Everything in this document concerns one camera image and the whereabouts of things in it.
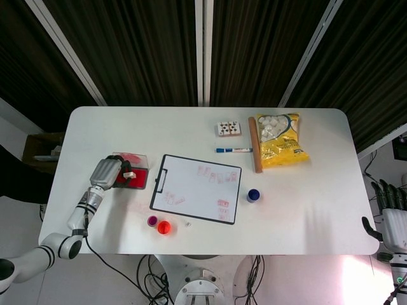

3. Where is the wooden rolling stick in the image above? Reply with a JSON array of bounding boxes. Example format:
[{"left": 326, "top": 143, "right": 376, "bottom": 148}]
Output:
[{"left": 248, "top": 116, "right": 265, "bottom": 174}]

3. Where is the black clipboard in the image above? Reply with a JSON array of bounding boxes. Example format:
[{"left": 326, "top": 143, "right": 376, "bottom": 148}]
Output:
[{"left": 149, "top": 154, "right": 243, "bottom": 226}]

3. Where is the black floor cable bundle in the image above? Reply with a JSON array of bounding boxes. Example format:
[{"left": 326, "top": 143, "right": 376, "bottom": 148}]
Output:
[
  {"left": 245, "top": 254, "right": 266, "bottom": 305},
  {"left": 136, "top": 254, "right": 174, "bottom": 305}
]

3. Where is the playing card deck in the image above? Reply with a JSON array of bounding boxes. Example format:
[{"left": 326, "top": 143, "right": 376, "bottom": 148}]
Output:
[{"left": 217, "top": 121, "right": 243, "bottom": 138}]

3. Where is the yellow snack bag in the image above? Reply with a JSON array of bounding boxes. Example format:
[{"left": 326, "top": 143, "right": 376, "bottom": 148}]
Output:
[{"left": 256, "top": 112, "right": 311, "bottom": 170}]

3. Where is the white partition frame post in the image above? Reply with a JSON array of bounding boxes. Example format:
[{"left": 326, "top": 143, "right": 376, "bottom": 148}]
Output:
[
  {"left": 277, "top": 0, "right": 344, "bottom": 108},
  {"left": 25, "top": 0, "right": 108, "bottom": 106},
  {"left": 195, "top": 0, "right": 214, "bottom": 107}
]

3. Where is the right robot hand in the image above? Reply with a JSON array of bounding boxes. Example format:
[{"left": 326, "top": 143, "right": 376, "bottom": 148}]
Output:
[{"left": 361, "top": 179, "right": 407, "bottom": 252}]

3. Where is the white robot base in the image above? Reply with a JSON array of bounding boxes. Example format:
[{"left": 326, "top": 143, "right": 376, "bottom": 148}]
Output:
[{"left": 174, "top": 269, "right": 224, "bottom": 305}]

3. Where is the orange plastic cup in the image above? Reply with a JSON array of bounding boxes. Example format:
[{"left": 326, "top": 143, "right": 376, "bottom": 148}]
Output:
[{"left": 157, "top": 220, "right": 173, "bottom": 236}]

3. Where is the blue whiteboard marker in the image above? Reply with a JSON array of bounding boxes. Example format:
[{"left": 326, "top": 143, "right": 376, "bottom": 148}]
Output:
[{"left": 216, "top": 147, "right": 254, "bottom": 154}]

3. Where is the black box device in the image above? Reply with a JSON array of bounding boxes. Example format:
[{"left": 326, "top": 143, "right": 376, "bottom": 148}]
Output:
[{"left": 392, "top": 135, "right": 407, "bottom": 159}]

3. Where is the red ink pad clear lid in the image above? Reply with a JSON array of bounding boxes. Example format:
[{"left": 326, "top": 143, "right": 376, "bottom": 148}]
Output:
[{"left": 111, "top": 152, "right": 149, "bottom": 191}]

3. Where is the white stamped paper sheet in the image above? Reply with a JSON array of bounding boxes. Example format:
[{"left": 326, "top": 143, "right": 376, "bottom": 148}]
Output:
[{"left": 153, "top": 156, "right": 240, "bottom": 223}]

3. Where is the brown cardboard box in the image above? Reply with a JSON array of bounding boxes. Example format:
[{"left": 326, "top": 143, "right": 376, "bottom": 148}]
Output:
[{"left": 22, "top": 132, "right": 64, "bottom": 174}]

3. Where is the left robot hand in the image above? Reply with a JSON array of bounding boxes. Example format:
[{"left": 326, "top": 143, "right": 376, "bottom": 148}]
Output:
[{"left": 89, "top": 154, "right": 136, "bottom": 191}]

